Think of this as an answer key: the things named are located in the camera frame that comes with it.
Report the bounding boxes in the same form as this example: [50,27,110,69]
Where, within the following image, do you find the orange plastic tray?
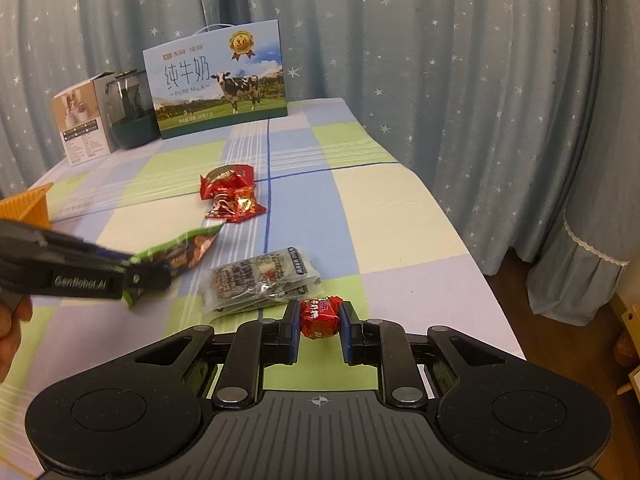
[0,182,54,231]

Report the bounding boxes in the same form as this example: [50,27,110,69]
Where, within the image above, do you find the green snack packet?
[122,223,225,309]

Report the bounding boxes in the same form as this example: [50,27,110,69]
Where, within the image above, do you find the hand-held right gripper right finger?
[339,302,507,409]

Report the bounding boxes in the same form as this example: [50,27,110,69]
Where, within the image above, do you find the red gold candy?
[231,185,264,220]

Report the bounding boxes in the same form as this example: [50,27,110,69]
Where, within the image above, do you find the dark green glass jar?
[104,67,161,151]

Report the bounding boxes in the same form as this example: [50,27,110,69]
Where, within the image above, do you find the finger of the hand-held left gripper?
[121,263,174,302]
[0,219,132,267]

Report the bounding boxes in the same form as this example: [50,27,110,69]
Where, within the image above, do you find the red date snack packet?
[199,163,254,202]

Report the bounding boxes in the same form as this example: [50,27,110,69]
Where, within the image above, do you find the red white wrapped candy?
[204,194,237,222]

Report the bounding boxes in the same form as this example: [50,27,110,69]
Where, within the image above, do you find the white product box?
[51,72,118,168]

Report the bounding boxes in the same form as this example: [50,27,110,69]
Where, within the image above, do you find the person's left hand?
[0,299,34,384]

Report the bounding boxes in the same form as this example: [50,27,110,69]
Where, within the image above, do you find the blue milk carton box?
[142,20,290,140]

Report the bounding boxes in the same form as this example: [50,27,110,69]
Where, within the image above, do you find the blue star curtain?
[0,0,248,198]
[240,0,603,281]

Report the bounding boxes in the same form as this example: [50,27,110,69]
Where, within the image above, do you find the white board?
[616,359,640,397]

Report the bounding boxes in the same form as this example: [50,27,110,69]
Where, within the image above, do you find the clear packet of dark snack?
[257,245,322,287]
[206,259,297,317]

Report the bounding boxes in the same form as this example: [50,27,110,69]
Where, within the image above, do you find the checked tablecloth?
[0,97,527,480]

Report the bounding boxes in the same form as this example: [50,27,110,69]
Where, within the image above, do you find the cloth cover with lace trim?
[525,0,640,327]

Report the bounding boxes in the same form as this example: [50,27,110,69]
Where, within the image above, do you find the small red candy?
[299,295,344,340]

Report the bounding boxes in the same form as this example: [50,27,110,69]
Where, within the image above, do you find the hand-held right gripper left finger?
[131,302,301,409]

